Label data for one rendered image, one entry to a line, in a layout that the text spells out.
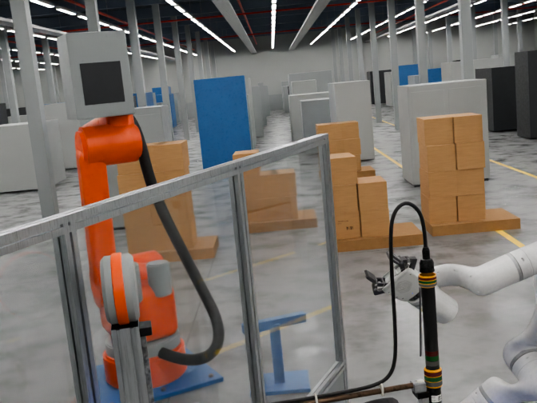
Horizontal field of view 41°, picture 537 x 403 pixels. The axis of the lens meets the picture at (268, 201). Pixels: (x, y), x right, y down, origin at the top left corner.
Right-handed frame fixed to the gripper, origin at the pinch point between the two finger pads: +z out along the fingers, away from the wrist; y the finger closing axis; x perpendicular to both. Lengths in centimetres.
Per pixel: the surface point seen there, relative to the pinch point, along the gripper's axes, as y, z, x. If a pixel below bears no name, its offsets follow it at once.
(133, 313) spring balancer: 28, 64, -32
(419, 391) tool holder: 5.8, -5.2, -38.0
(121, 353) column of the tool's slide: 38, 59, -33
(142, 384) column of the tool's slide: 40, 52, -37
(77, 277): 36, 73, -19
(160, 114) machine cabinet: 383, -248, 927
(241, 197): 27, 21, 47
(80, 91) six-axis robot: 158, 17, 335
